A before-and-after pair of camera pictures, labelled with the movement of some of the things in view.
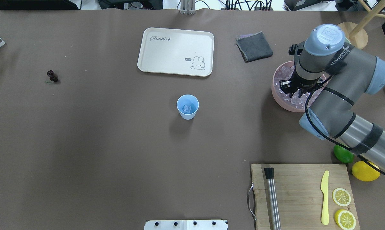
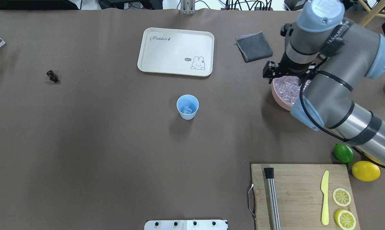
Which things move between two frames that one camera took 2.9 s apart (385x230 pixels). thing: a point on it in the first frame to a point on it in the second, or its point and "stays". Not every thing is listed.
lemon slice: x=341 y=197 stays
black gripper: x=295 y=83 to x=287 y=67
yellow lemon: x=365 y=172 stays
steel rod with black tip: x=269 y=174 stays
